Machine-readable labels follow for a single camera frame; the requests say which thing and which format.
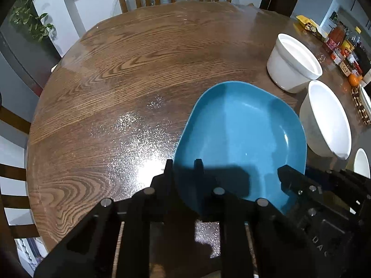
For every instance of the red sauce bottle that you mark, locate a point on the red sauce bottle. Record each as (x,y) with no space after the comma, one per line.
(336,36)

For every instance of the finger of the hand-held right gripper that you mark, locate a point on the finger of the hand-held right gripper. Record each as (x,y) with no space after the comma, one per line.
(353,185)
(291,179)

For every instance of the white round bowl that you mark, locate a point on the white round bowl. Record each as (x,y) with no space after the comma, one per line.
(324,115)

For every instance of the green potted plant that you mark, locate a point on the green potted plant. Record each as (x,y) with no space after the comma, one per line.
(32,23)

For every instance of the yellow-capped dark bottle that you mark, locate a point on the yellow-capped dark bottle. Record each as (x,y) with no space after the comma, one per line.
(355,42)

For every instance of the yellow label jar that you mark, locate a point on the yellow label jar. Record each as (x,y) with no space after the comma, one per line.
(342,52)

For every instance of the white straight-sided bowl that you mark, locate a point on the white straight-sided bowl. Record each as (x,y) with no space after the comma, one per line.
(289,72)

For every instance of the blue plate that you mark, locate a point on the blue plate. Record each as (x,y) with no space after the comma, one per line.
(240,127)

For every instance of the orange fruit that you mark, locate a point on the orange fruit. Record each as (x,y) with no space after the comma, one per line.
(354,80)

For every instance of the yellow snack packet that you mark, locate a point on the yellow snack packet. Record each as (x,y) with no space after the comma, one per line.
(310,26)

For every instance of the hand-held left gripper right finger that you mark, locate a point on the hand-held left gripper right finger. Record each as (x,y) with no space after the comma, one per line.
(198,173)

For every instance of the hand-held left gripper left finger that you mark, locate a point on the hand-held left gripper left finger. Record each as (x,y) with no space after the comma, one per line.
(168,176)

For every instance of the red label jar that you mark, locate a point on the red label jar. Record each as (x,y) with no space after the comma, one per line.
(350,65)

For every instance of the patterned bag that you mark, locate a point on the patterned bag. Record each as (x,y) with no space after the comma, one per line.
(30,252)

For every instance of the white plate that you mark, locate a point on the white plate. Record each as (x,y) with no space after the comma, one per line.
(365,95)

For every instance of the grey refrigerator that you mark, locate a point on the grey refrigerator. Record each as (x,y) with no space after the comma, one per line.
(23,63)

